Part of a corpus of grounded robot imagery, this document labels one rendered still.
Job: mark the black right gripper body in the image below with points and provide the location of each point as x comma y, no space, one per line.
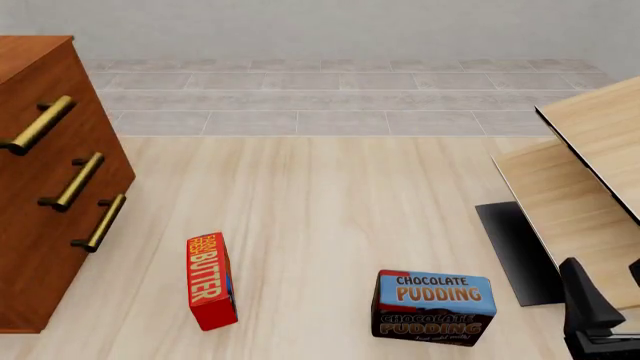
605,347

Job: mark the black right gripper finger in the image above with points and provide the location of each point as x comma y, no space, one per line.
636,272
587,300

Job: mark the wooden cabinet drawer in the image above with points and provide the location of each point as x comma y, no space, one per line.
107,138
55,270
75,75

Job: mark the brown wooden cabinet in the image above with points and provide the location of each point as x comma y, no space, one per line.
30,52

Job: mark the blue chocolate pudding box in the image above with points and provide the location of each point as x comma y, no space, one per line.
435,296

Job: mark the red butter box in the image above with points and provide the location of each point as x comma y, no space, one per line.
205,273

